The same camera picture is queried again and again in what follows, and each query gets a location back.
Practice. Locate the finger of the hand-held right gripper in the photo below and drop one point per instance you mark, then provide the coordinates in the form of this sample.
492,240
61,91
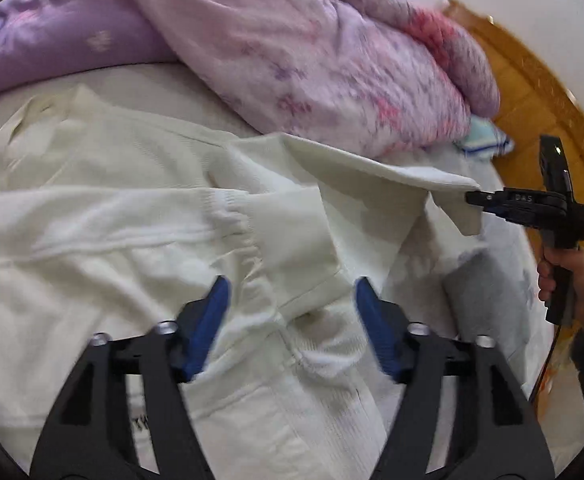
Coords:
486,201

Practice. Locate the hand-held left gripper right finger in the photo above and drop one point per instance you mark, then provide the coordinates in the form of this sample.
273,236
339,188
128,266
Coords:
374,320

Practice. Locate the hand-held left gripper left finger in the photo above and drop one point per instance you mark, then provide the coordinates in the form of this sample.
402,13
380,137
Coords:
207,320

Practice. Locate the white sweatshirt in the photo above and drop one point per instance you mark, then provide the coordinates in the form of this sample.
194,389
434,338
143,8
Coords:
172,260

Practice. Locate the person's right hand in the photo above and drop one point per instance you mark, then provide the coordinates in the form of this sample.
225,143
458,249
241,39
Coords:
569,280

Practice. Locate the blue white striped cloth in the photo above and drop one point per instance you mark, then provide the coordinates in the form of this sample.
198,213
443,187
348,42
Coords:
484,137

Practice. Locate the pink floral quilt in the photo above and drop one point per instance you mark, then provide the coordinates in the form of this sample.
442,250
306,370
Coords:
302,50

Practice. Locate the purple floral pillow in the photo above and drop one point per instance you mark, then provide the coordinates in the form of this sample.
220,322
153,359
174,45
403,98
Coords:
57,35

